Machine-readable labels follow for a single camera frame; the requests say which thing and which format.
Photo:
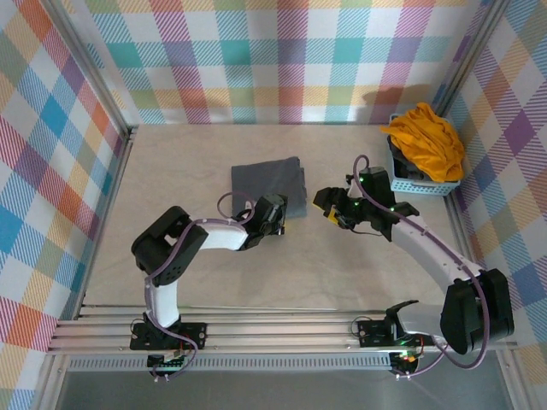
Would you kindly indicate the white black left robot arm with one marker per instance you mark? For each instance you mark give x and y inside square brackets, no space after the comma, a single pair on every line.
[162,252]

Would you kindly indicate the light blue plastic basket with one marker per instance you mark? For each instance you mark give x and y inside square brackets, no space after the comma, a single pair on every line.
[421,186]

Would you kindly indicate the orange t-shirt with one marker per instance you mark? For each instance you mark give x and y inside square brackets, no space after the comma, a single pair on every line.
[427,141]

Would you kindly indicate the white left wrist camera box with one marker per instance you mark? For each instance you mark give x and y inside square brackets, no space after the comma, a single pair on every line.
[248,206]

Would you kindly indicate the aluminium mounting rail beam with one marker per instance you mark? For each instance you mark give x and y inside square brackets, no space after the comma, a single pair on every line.
[278,331]

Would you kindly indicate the aluminium corner post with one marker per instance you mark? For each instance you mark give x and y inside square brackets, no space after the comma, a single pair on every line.
[93,64]
[472,51]

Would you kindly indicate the grey metal sheet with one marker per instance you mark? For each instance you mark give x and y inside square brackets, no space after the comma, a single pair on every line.
[278,393]

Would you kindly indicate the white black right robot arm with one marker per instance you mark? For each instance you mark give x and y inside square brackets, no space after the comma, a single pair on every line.
[474,320]

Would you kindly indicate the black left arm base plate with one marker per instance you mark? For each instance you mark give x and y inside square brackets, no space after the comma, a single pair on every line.
[192,337]

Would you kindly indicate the grey-blue t-shirt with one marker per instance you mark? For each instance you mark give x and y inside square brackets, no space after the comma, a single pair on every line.
[265,179]

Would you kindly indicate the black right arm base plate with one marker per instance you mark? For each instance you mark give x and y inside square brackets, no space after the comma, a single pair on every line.
[372,333]

